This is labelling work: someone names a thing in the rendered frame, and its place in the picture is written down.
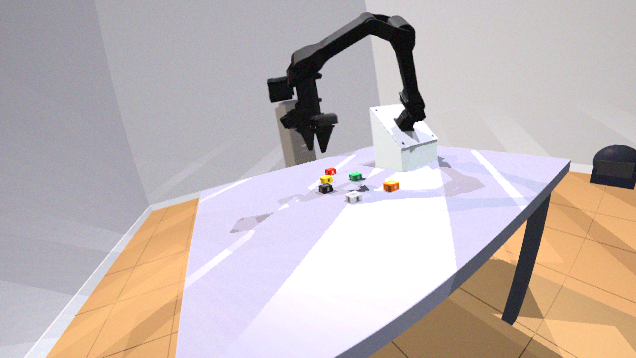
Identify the yellow block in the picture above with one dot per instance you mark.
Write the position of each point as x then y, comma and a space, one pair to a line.
326, 179

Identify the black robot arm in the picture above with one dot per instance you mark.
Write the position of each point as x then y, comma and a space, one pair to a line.
308, 61

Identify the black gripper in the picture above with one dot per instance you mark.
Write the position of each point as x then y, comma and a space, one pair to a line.
322, 122

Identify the orange block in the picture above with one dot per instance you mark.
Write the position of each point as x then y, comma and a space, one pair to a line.
391, 186

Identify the green block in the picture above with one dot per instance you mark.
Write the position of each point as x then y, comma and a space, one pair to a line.
355, 176

